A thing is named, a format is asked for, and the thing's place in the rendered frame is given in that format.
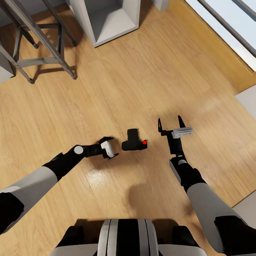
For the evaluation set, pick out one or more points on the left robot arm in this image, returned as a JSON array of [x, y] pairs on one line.
[[17, 199]]

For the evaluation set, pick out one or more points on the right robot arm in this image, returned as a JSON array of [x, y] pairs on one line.
[[223, 227]]

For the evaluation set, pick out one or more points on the fixed window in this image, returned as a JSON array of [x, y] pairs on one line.
[[227, 31]]

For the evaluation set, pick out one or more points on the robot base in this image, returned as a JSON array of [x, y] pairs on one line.
[[183, 244]]

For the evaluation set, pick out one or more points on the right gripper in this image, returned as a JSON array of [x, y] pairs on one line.
[[171, 140]]

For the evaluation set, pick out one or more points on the desk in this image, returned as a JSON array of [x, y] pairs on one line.
[[101, 20]]

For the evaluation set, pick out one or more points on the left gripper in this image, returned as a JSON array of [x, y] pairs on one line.
[[99, 150]]

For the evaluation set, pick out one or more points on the digital camera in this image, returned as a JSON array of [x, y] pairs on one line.
[[133, 143]]

